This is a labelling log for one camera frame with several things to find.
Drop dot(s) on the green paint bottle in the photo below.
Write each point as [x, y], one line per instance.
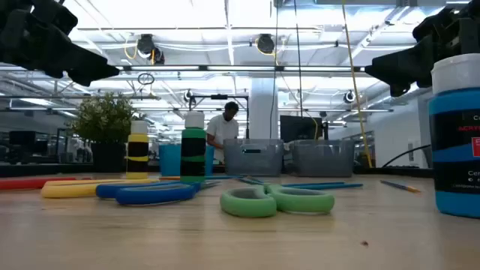
[193, 150]

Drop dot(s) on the red scissors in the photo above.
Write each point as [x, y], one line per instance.
[30, 183]

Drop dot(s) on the blue scissors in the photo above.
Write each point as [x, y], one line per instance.
[153, 194]

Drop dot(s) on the white building column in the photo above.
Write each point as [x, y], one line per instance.
[262, 108]

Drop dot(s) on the person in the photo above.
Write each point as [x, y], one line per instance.
[223, 129]

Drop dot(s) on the grey plastic bin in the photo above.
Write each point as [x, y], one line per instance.
[322, 159]
[253, 161]

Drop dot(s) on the black background monitor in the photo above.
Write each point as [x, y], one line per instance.
[22, 142]

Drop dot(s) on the yellow scissors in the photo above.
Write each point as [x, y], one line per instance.
[67, 189]

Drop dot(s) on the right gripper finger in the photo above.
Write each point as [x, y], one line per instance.
[405, 71]

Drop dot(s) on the artificial green plant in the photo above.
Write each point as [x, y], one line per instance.
[103, 116]

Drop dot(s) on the black aluminium rig frame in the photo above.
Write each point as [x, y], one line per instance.
[45, 169]

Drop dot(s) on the black plant pot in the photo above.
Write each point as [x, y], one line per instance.
[108, 157]

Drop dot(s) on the yellow paint bottle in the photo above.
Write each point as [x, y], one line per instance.
[137, 150]

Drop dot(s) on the teal bottle holder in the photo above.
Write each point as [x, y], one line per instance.
[168, 161]

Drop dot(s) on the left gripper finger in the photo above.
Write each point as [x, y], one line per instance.
[82, 69]

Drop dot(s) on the green scissors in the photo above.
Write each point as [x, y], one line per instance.
[300, 200]

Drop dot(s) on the blue paint bottle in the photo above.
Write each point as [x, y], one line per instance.
[455, 150]

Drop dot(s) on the black gantry frame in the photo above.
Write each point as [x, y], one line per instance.
[219, 96]

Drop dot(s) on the blue paintbrush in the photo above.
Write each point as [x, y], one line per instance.
[318, 184]
[257, 180]
[225, 177]
[399, 185]
[243, 181]
[337, 186]

